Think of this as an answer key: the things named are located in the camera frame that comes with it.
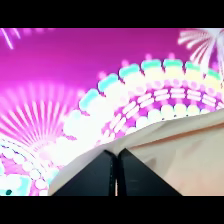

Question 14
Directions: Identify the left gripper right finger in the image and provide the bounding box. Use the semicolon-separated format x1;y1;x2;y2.
116;147;183;197

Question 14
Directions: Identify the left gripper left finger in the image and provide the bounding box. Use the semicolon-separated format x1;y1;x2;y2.
53;149;118;197

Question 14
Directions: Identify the beige garment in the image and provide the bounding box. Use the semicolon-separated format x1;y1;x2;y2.
47;109;224;197

